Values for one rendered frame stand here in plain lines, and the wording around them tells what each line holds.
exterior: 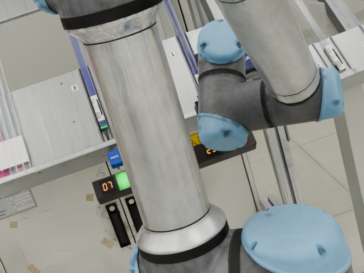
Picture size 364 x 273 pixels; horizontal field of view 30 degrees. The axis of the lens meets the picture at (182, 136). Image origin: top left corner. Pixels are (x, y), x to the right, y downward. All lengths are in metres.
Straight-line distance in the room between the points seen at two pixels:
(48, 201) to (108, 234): 0.18
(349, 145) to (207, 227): 0.89
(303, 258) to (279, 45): 0.26
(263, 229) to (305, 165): 1.88
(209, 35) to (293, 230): 0.37
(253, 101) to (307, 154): 1.78
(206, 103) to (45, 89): 0.53
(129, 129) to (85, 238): 1.06
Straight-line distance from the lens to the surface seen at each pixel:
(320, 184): 2.53
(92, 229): 1.79
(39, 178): 1.41
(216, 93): 1.02
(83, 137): 1.40
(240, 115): 1.01
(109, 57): 0.74
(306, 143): 2.86
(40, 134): 1.43
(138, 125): 0.76
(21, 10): 1.58
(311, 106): 0.98
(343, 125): 1.65
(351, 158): 1.68
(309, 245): 0.78
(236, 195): 1.83
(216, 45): 1.04
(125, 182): 1.36
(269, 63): 0.87
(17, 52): 3.32
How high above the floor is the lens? 1.19
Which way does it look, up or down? 21 degrees down
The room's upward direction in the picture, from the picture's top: 18 degrees counter-clockwise
